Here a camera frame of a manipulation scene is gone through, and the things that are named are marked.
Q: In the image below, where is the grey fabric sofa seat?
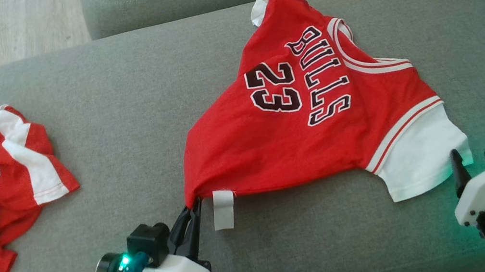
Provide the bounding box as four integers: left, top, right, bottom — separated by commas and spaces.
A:
0, 0, 485, 272

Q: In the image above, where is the red Bulls basketball jersey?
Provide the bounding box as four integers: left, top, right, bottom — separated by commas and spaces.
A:
153, 0, 479, 235

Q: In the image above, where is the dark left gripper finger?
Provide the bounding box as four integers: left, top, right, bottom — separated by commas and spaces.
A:
177, 196, 212, 263
166, 205, 199, 253

